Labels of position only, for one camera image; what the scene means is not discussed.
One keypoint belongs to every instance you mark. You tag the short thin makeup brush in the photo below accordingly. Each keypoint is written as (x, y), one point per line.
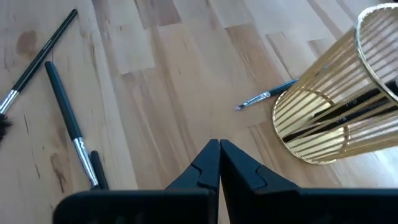
(280, 90)

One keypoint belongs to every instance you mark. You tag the white-tipped black makeup brush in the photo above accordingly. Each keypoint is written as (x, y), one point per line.
(351, 104)

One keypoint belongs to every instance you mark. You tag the black fan makeup brush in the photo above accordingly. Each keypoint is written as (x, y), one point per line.
(37, 60)

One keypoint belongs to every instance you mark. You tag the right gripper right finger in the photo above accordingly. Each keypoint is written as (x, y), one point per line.
(280, 208)

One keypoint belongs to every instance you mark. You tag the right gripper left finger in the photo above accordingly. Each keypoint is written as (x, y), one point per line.
(186, 205)

